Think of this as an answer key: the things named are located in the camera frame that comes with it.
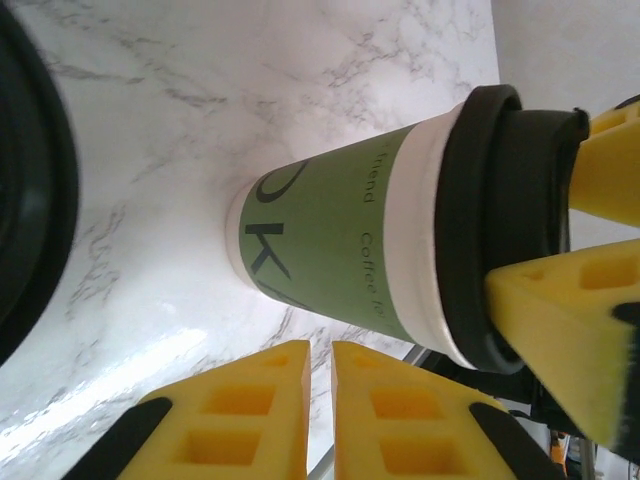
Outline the black plastic cup lid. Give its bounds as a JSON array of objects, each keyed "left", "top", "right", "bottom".
[{"left": 433, "top": 84, "right": 591, "bottom": 374}]

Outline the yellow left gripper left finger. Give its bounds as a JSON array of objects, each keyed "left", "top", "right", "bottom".
[{"left": 74, "top": 339, "right": 312, "bottom": 480}]

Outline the green paper coffee cup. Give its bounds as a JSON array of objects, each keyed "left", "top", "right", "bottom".
[{"left": 224, "top": 104, "right": 476, "bottom": 370}]

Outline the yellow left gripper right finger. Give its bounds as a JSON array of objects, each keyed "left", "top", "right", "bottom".
[{"left": 332, "top": 341, "right": 566, "bottom": 480}]

